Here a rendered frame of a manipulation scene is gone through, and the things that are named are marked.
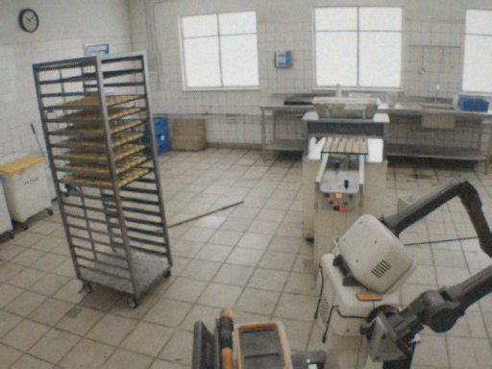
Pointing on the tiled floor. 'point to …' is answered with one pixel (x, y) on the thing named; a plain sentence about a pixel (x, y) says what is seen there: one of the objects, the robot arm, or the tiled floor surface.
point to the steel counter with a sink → (430, 111)
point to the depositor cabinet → (376, 187)
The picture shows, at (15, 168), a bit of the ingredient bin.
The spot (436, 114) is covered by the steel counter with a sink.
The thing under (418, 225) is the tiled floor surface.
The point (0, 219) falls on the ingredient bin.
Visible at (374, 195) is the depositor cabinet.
